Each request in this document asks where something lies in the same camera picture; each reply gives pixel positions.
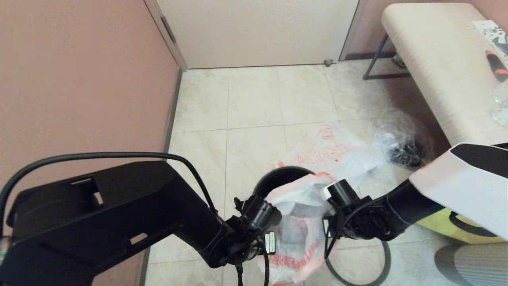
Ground white red-print plastic bag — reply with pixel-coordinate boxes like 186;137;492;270
257;174;339;286

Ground white bag with orange print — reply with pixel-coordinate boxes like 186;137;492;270
278;121;386;188

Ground black trash bin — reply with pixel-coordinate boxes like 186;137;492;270
253;166;317;199

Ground clear bag with black items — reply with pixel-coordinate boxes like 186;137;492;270
374;108;435;168

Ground yellow fabric tote bag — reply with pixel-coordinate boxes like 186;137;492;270
416;207;508;244

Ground grey ribbed bin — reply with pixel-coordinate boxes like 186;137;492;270
434;243;508;286

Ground grey baseboard strip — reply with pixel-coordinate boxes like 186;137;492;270
137;68;184;286

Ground white wood-grain table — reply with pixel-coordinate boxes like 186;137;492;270
363;3;508;147

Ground clear crumpled plastic bottle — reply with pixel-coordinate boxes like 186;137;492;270
491;81;508;128

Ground white door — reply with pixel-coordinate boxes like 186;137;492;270
157;0;361;69

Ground black orange tool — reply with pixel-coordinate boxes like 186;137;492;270
485;50;508;83

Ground printed white paper sheet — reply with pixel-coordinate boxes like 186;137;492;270
471;20;508;47

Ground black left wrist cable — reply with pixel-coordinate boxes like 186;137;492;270
0;152;218;239

